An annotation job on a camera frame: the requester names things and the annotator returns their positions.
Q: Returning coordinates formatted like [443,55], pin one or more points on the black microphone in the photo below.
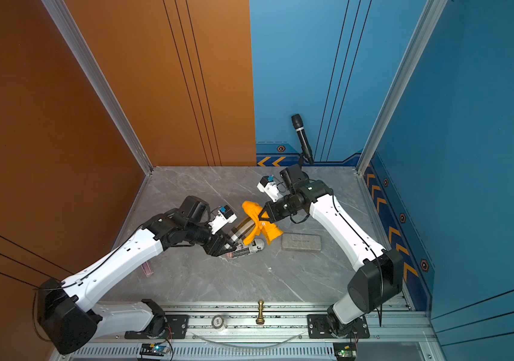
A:
[299,127]

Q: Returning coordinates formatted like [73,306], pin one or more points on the green circuit board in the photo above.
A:
[345,352]
[157,350]

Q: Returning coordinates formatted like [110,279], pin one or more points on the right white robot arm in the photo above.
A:
[378,272]

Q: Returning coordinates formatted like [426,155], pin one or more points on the aluminium corner post left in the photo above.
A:
[66,25]

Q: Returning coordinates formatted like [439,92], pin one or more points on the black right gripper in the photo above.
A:
[273,215]

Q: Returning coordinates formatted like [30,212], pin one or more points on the aluminium corner post right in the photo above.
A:
[426,24]

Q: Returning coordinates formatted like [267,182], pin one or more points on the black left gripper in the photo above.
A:
[219,244]

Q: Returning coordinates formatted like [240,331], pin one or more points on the right green circuit board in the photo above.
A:
[345,352]

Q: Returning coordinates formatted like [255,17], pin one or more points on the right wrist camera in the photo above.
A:
[291,179]

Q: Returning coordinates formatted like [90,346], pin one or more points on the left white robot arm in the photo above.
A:
[70,311]

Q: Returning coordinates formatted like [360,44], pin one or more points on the wooden folding fan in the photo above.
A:
[148,271]

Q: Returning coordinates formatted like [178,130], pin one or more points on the plaid eyeglass pouch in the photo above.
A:
[239,232]

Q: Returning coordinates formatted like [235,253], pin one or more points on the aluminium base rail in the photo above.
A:
[292,331]

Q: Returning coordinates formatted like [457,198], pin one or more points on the yellow microfibre cloth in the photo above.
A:
[261,228]

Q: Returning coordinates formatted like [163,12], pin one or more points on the grey eyeglass case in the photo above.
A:
[301,242]

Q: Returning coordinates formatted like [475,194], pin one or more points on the aluminium corner post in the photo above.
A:
[426,24]
[66,25]

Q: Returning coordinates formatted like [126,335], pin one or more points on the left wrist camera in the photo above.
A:
[224,215]

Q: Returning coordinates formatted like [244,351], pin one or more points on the black microphone stand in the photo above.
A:
[302,160]

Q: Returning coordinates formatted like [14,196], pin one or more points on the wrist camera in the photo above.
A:
[224,215]
[291,179]

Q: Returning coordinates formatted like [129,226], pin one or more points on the brass chess piece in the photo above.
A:
[260,320]

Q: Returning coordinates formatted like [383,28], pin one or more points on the left green circuit board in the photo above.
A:
[157,350]

